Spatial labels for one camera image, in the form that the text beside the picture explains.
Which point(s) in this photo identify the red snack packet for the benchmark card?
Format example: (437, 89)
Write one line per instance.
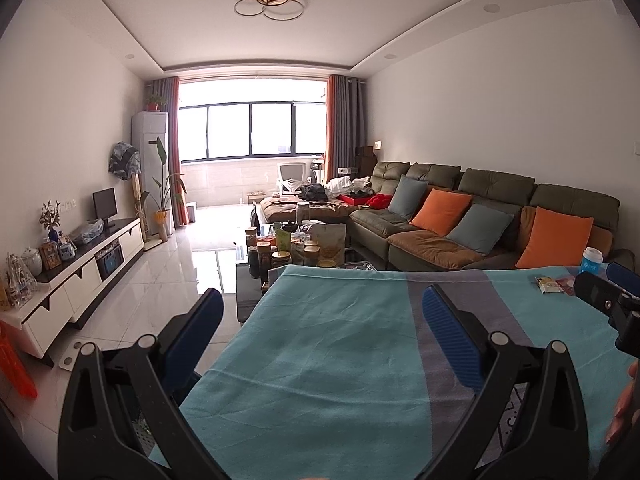
(567, 285)

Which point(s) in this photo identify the orange cushion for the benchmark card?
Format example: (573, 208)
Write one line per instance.
(552, 240)
(440, 212)

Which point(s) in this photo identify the grey blue cushion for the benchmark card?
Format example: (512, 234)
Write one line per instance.
(477, 227)
(407, 197)

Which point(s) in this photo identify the blue patterned fan cover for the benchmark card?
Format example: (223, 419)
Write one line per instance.
(122, 160)

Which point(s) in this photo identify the large window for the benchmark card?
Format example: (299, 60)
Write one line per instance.
(250, 120)

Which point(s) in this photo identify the blue cup white lid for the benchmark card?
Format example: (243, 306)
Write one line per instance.
(591, 262)

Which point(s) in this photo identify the dark coffee table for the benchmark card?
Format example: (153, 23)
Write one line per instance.
(250, 295)

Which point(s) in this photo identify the black monitor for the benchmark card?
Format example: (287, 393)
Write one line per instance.
(105, 205)

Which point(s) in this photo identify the small potted plant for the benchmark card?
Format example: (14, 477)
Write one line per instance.
(155, 101)

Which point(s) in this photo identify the orange plastic stool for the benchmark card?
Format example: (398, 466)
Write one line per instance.
(15, 360)

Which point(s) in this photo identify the beige snack packet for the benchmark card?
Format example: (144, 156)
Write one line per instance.
(547, 284)

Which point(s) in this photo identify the teal grey striped blanket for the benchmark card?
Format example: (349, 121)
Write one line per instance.
(325, 360)

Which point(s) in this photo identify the tall leafy plant yellow pot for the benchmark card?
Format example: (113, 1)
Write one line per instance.
(162, 195)

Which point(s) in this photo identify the clear glass ornament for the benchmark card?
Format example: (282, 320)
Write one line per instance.
(20, 280)

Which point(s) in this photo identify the small plant in vase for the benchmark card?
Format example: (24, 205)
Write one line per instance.
(50, 217)

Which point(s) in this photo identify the white standing air conditioner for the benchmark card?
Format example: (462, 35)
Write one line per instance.
(147, 160)

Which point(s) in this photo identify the cluster of lidded jars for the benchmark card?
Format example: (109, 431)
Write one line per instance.
(277, 257)

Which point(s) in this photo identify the person's right hand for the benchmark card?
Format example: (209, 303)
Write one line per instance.
(627, 410)

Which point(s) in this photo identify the clear plastic bag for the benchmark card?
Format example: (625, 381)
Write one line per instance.
(87, 232)

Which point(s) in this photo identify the brown paper bag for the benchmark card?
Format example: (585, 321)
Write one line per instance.
(327, 242)

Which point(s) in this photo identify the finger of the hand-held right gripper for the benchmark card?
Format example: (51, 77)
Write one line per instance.
(622, 275)
(595, 287)

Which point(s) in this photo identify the red cloth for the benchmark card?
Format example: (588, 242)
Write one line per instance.
(380, 201)

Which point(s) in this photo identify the white mesh chair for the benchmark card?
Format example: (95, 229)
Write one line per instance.
(292, 177)

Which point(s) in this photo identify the white black TV cabinet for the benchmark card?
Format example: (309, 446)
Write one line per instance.
(60, 290)

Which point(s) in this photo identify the white ceramic jar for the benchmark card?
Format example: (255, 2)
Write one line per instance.
(30, 260)

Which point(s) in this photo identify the white clothes pile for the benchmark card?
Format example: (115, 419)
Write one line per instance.
(345, 182)

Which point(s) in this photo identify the orange grey curtain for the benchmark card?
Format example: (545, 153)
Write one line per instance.
(172, 150)
(342, 125)

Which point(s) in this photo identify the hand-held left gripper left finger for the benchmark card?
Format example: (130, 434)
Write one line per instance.
(200, 340)

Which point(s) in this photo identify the brown cardboard boxes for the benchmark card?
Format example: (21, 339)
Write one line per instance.
(365, 157)

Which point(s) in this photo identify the olive green sofa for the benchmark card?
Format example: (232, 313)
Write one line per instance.
(495, 185)

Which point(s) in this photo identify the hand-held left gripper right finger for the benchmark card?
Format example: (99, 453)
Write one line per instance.
(450, 340)

